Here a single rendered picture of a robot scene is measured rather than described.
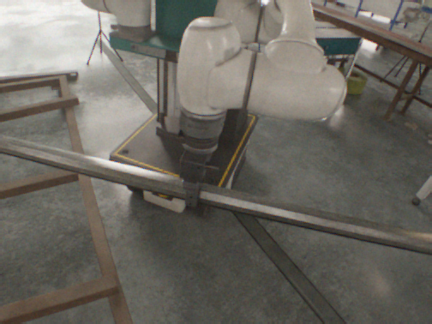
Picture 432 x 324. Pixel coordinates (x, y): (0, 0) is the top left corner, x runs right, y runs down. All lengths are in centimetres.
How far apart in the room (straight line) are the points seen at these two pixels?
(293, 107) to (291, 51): 9
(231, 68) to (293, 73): 10
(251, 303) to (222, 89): 124
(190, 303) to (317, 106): 122
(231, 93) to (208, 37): 10
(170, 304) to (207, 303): 18
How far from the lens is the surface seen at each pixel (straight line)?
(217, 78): 46
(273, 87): 46
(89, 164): 76
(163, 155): 169
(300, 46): 49
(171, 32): 146
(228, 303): 153
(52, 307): 120
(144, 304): 151
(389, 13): 656
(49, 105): 226
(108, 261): 129
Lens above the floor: 140
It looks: 40 degrees down
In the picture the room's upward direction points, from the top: 9 degrees clockwise
